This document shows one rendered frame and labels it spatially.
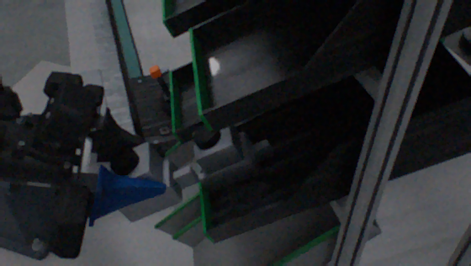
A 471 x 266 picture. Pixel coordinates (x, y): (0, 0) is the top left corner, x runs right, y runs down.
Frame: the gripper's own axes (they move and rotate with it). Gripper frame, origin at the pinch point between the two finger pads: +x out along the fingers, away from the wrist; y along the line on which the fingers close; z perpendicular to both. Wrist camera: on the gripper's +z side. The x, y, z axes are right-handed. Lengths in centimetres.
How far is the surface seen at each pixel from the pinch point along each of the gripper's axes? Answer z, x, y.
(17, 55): -140, -49, 215
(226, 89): 12.8, 5.9, -1.7
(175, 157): -19.4, 10.3, 22.2
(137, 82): -27, 5, 52
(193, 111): -2.7, 8.3, 14.2
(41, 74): -45, -18, 73
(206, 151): 2.8, 7.2, 1.0
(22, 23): -141, -53, 254
